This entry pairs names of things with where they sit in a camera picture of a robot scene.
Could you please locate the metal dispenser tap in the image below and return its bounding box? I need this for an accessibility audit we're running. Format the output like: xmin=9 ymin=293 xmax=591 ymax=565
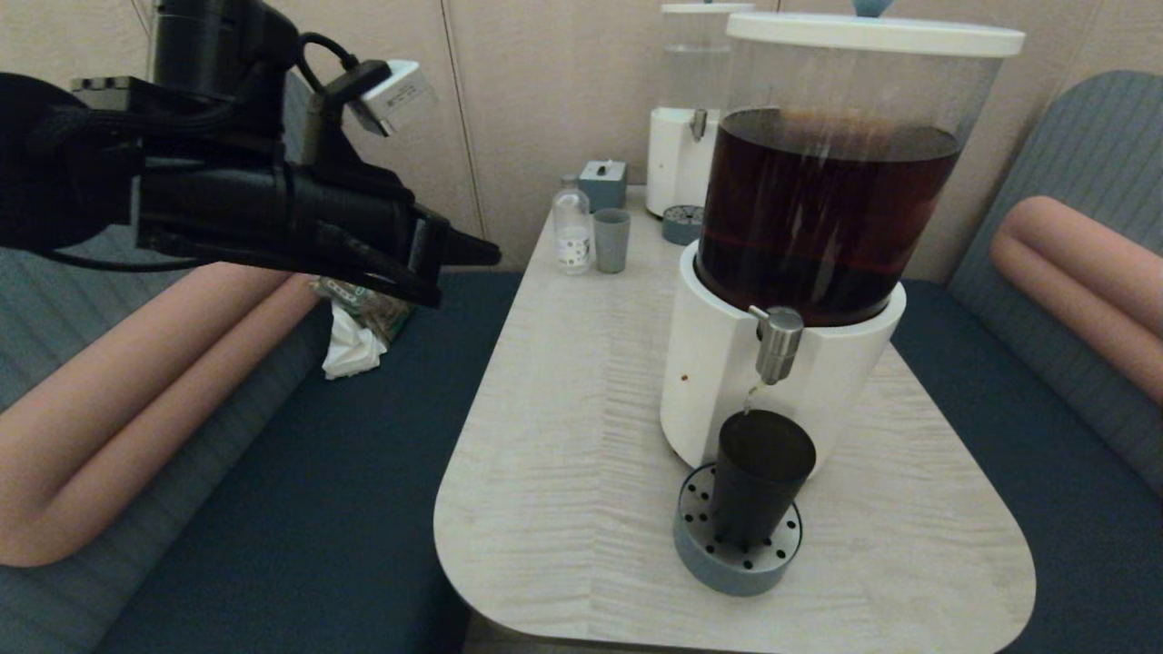
xmin=749 ymin=305 xmax=806 ymax=386

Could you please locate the black plastic cup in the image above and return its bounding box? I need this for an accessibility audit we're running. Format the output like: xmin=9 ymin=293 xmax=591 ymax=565
xmin=710 ymin=409 xmax=818 ymax=550

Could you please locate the small grey-blue cup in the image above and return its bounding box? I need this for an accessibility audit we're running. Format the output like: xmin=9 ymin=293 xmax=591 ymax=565
xmin=592 ymin=209 xmax=632 ymax=275

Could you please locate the clear printed snack packet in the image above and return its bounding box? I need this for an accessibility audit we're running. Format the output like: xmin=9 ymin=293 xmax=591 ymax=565
xmin=312 ymin=276 xmax=416 ymax=347

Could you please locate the clear plastic bottle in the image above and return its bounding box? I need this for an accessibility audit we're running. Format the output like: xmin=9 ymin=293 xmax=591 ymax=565
xmin=552 ymin=173 xmax=594 ymax=277

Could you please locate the crumpled white tissue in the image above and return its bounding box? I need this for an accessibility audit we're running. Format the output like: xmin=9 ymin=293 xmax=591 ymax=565
xmin=322 ymin=302 xmax=388 ymax=382

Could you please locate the blue tissue box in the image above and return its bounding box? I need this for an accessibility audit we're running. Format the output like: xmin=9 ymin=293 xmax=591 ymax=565
xmin=579 ymin=161 xmax=629 ymax=214

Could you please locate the small blue drip tray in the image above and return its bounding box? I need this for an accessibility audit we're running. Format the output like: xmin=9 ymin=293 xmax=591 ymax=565
xmin=661 ymin=205 xmax=706 ymax=246

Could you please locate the pink bolster cushion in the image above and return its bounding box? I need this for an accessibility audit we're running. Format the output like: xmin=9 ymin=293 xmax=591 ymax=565
xmin=0 ymin=262 xmax=321 ymax=568
xmin=989 ymin=195 xmax=1163 ymax=407

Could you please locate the blue upholstered bench with packet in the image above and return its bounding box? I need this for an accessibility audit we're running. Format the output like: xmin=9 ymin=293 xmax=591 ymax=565
xmin=0 ymin=68 xmax=528 ymax=654

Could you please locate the large dark tea dispenser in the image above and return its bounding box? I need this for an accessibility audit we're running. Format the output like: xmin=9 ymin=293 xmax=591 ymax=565
xmin=661 ymin=13 xmax=1026 ymax=475

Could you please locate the round grey drip tray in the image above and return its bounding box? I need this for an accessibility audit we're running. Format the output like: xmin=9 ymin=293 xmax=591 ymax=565
xmin=672 ymin=461 xmax=804 ymax=598

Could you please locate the large white dispenser lid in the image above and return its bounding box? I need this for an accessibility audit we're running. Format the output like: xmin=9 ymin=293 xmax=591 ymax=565
xmin=727 ymin=0 xmax=1026 ymax=59

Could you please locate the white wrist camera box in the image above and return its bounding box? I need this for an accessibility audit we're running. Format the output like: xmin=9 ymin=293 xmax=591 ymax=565
xmin=349 ymin=59 xmax=438 ymax=138

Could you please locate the black camera cable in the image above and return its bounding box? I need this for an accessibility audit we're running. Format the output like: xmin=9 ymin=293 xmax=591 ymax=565
xmin=295 ymin=32 xmax=366 ymax=96

